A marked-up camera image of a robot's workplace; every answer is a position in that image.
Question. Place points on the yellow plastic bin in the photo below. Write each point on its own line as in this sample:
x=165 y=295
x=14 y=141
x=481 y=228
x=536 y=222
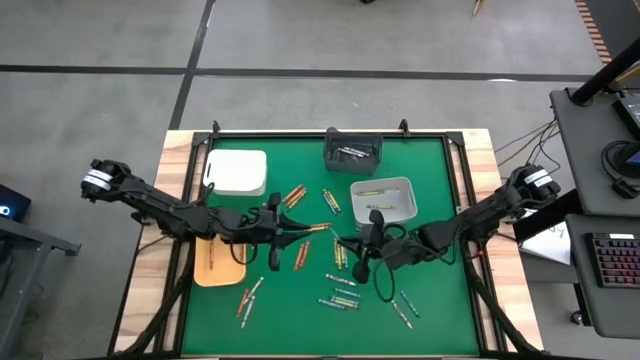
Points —
x=225 y=275

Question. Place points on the grey equipment cart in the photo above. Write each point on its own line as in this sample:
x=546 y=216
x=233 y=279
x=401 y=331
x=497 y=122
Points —
x=585 y=165

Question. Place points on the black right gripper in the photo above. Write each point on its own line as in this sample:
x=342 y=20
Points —
x=395 y=250

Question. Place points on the black box with blue light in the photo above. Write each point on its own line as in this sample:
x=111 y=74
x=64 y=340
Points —
x=15 y=202

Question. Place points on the yellow-green crayons back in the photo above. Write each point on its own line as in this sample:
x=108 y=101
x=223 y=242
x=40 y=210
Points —
x=320 y=229

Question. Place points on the white crayon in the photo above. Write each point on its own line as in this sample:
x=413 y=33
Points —
x=401 y=314
x=248 y=311
x=350 y=150
x=255 y=289
x=340 y=279
x=360 y=152

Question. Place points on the grey side desk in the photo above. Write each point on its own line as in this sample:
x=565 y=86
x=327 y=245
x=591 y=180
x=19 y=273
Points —
x=580 y=310

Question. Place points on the pale grey plastic bin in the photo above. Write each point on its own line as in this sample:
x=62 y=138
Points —
x=400 y=192

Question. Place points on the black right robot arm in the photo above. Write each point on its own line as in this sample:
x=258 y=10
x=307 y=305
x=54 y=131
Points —
x=490 y=210

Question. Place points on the white paper sheet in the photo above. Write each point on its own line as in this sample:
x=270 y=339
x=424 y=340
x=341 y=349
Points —
x=550 y=245

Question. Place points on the black support bar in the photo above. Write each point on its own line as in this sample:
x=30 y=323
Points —
x=550 y=215

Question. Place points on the black table clamp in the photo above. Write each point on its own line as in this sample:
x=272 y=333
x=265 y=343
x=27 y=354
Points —
x=216 y=130
x=404 y=129

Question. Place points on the backlit keyboard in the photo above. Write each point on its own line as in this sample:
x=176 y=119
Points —
x=617 y=262

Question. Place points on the green table mat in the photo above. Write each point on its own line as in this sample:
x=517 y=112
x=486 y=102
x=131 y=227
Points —
x=440 y=300

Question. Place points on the dark grey plastic bin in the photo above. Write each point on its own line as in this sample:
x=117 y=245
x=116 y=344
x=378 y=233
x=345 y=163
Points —
x=330 y=165

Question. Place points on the grey metal table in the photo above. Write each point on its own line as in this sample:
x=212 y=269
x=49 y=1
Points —
x=35 y=237

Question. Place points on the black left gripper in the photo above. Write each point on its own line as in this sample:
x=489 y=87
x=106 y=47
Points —
x=260 y=227

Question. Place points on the orange striped floor tape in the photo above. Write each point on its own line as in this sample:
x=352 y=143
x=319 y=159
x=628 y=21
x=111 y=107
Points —
x=592 y=30

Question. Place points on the white plastic bin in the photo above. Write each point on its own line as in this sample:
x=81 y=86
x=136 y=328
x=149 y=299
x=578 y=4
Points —
x=235 y=172

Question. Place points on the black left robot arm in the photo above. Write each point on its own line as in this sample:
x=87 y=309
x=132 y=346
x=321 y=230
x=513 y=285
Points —
x=165 y=207

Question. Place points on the black pole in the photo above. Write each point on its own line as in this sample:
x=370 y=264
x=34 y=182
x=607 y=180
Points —
x=605 y=75

